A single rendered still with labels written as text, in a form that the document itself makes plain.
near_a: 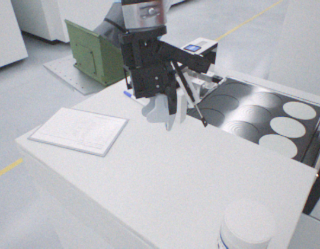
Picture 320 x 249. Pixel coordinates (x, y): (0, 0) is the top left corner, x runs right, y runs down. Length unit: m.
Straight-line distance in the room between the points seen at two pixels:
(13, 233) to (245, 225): 1.54
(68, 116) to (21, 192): 1.26
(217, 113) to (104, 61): 0.52
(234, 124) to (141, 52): 0.43
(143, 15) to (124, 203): 0.34
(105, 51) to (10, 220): 1.18
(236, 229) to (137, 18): 0.36
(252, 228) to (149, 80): 0.30
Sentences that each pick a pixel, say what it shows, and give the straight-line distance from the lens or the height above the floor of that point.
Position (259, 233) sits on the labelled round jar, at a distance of 0.40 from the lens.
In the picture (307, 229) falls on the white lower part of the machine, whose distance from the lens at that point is 0.81.
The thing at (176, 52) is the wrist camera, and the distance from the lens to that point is 0.51.
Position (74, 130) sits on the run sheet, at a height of 0.97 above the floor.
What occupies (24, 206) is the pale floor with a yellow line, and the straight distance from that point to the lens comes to 1.89.
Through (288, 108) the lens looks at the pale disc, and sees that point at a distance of 0.97.
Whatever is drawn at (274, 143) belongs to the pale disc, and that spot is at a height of 0.90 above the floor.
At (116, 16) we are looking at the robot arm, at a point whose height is 1.05.
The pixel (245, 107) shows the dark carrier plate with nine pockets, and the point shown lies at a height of 0.90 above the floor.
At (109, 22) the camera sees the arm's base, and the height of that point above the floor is 1.03.
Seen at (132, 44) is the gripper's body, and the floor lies 1.22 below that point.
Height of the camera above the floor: 1.39
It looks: 39 degrees down
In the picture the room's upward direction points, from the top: straight up
